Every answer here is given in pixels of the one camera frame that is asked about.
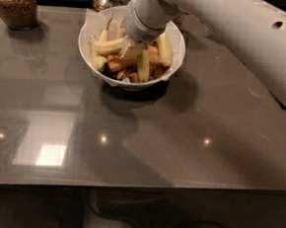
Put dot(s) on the small upright yellow banana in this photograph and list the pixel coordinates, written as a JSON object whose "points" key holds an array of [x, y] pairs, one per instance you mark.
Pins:
{"points": [[104, 36]]}

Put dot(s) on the overripe orange banana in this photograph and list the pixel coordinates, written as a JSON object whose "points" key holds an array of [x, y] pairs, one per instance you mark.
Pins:
{"points": [[115, 64]]}

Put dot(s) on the left glass grain jar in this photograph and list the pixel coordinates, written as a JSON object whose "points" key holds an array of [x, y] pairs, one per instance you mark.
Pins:
{"points": [[19, 14]]}

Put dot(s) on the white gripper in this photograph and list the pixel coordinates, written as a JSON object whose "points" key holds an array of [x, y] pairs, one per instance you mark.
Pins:
{"points": [[141, 32]]}

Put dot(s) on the small brown-stem banana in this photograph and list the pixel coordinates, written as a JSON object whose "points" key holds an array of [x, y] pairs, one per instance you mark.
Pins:
{"points": [[122, 29]]}

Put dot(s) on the long yellow top banana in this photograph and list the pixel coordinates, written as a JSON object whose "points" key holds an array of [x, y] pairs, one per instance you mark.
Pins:
{"points": [[107, 47]]}

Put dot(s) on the short yellow-green banana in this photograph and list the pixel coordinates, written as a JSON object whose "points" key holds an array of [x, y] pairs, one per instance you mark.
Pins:
{"points": [[143, 66]]}

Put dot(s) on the green-tipped yellow banana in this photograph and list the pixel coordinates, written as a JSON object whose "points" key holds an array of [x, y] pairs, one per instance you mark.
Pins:
{"points": [[165, 48]]}

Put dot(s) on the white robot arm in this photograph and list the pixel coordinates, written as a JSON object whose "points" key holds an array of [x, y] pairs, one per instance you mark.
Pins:
{"points": [[253, 30]]}

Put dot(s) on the white bowl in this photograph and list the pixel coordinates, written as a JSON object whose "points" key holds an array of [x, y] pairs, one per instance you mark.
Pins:
{"points": [[176, 52]]}

